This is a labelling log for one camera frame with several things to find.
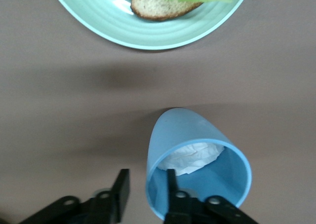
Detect crumpled white paper tissue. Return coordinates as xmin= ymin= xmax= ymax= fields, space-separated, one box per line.
xmin=157 ymin=142 xmax=226 ymax=177

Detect mint green plate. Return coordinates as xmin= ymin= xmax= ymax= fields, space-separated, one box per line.
xmin=48 ymin=0 xmax=253 ymax=50

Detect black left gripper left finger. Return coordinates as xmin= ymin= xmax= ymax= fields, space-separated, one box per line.
xmin=21 ymin=169 xmax=130 ymax=224

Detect blue plastic cup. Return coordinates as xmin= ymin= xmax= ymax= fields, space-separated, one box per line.
xmin=145 ymin=107 xmax=253 ymax=221

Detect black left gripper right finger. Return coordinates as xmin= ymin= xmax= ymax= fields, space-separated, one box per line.
xmin=164 ymin=169 xmax=260 ymax=224

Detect bread slice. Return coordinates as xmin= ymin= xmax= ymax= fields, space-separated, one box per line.
xmin=117 ymin=0 xmax=203 ymax=21

